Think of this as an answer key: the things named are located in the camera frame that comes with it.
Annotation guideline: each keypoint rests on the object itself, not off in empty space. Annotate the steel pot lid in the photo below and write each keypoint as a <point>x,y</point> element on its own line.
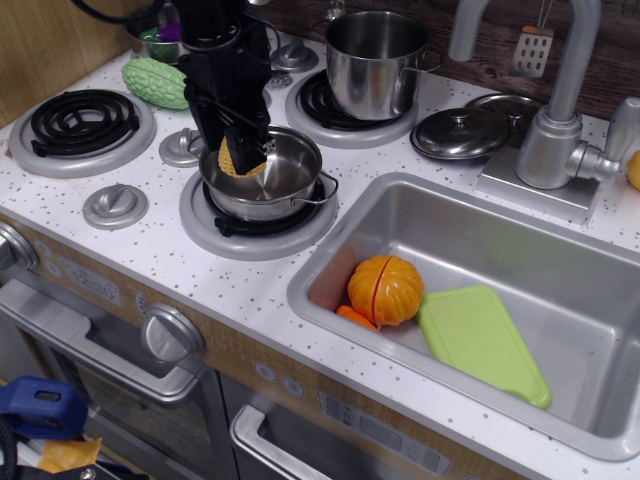
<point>518,112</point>
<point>460,134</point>

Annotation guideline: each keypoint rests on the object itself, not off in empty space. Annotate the yellow tape piece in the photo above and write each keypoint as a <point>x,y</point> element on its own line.
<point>63,455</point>

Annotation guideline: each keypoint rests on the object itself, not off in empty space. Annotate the green toy bitter gourd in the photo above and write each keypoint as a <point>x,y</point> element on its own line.
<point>156,82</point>

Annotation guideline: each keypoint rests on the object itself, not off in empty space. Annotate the steel bowl with vegetables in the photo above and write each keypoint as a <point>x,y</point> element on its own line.
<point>157,37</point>

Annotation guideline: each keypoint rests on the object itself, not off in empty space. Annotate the front left black burner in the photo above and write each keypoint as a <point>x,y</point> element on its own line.
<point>82,133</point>

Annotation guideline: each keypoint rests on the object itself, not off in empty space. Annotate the orange toy pumpkin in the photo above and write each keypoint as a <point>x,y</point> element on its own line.
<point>386,289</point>

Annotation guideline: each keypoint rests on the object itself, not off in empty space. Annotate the right oven door handle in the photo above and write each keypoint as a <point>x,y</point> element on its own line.
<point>244,433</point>

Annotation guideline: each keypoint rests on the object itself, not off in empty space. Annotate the grey toy faucet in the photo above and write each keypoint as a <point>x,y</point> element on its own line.
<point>555,171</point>

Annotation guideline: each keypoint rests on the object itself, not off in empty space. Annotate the yellow toy fruit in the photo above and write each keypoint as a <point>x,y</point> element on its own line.
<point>633,170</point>

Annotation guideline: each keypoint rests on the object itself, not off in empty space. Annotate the black burner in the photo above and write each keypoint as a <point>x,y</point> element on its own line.
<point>310,109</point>
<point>82,133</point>
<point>198,220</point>

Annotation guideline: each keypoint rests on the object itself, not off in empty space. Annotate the oven door handle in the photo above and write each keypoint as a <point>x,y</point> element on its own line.
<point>67,332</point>
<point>244,433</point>

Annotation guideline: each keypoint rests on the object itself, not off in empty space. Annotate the hanging toy spatula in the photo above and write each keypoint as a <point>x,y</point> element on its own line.
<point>533,47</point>

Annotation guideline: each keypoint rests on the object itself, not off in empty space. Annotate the orange toy slice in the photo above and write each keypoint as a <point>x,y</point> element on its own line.
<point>347,312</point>

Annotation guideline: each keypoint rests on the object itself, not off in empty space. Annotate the steel masher utensil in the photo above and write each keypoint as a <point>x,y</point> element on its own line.
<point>279,80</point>

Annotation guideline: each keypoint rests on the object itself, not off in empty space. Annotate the grey stove knob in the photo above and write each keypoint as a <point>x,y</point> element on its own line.
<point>182,149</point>
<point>294,57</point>
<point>115,207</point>

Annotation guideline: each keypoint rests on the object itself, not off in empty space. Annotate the blue clamp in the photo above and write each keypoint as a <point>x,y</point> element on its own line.
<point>39,408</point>

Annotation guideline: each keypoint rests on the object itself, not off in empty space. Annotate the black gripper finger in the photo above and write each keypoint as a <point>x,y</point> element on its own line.
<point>212,121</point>
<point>248,147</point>

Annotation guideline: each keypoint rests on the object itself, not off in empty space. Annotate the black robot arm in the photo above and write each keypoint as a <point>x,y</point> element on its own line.
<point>206,24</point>

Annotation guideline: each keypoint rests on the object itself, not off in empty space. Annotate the small steel pan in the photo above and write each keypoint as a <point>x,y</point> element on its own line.
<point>292,179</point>

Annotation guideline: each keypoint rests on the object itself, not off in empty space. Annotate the round oven dial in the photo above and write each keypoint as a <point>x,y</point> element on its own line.
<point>168,335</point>

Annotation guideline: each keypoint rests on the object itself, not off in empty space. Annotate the grey stove knob back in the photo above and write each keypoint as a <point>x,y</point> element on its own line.
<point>294,57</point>

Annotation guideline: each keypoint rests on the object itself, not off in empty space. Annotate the grey stove knob middle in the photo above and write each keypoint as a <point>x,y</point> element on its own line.
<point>182,149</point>

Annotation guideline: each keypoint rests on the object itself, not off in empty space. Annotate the left edge oven dial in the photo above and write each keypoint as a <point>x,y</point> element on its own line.
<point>15,250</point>

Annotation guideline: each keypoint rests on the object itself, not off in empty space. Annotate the steel pot lid front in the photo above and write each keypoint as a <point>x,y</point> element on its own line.
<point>460,134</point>

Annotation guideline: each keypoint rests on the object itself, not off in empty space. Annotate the tall steel pot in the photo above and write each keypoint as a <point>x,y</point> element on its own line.
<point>374,62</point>

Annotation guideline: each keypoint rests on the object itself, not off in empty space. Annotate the left oven door handle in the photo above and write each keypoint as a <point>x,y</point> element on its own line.
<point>67,332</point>

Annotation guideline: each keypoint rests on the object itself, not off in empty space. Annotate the back right black burner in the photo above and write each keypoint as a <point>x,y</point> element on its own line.
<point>310,109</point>

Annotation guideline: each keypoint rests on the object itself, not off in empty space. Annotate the steel pot lid back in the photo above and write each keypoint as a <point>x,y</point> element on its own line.
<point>518,112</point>

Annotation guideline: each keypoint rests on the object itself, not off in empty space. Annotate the front right black burner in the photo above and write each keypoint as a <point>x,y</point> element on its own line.
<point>198,220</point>

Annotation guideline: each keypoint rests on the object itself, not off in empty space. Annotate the green cutting board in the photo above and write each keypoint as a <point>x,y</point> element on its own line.
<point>471,330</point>

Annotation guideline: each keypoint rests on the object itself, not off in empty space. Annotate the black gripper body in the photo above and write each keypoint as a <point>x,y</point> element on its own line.
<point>233,74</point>

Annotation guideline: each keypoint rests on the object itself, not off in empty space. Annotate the grey stove knob front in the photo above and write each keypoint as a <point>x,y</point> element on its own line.
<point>115,207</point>

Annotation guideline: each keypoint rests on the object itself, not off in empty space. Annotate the yellow toy corn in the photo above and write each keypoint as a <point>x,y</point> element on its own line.
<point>226,165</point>

